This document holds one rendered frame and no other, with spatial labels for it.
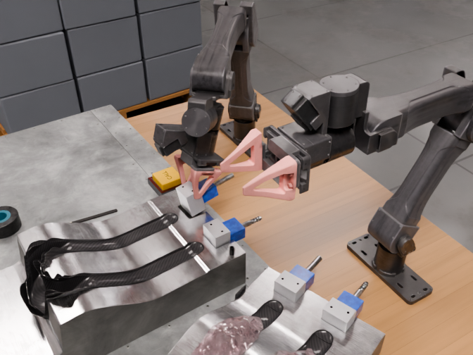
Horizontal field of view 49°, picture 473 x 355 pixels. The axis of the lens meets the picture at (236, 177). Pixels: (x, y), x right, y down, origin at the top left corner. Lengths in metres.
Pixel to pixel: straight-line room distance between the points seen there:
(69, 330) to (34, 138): 0.84
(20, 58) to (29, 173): 1.34
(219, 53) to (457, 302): 0.70
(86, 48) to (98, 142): 1.35
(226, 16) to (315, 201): 0.50
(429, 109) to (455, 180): 2.02
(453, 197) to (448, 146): 1.78
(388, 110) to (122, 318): 0.58
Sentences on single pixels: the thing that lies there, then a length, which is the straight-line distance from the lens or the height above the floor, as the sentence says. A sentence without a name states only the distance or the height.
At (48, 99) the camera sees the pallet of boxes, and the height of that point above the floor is 0.33.
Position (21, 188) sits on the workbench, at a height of 0.80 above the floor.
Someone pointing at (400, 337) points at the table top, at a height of 0.80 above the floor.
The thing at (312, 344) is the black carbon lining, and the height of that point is 0.85.
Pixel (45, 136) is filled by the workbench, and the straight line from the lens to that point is 1.66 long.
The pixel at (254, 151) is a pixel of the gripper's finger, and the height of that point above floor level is 1.20.
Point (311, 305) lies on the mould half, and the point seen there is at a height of 0.86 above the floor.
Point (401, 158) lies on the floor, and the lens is 3.01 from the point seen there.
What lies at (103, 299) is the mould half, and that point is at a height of 0.92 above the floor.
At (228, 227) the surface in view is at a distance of 1.08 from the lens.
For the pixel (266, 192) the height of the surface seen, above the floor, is 1.18.
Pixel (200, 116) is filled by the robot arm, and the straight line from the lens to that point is 0.98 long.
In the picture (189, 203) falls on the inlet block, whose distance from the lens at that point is 1.11.
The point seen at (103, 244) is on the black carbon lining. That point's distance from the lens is 1.10.
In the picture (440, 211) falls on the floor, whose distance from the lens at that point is 2.69.
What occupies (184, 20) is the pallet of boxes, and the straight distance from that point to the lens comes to 3.09.
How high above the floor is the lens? 1.64
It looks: 37 degrees down
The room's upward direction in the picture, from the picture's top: straight up
